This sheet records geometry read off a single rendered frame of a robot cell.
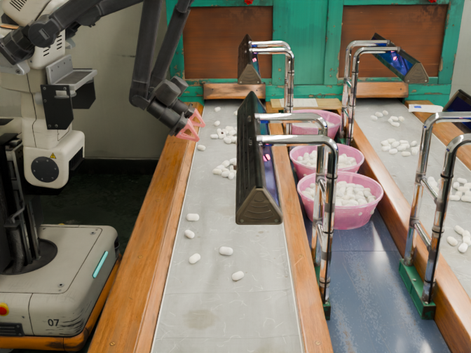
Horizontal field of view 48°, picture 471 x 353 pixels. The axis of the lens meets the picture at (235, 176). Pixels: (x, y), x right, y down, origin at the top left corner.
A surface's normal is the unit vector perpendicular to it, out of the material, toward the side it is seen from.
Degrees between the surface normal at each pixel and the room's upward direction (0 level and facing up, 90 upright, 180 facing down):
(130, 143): 90
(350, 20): 90
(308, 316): 0
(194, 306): 0
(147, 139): 90
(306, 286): 0
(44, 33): 98
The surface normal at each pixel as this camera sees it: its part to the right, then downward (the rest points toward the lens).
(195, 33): 0.00, 0.40
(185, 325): -0.01, -0.91
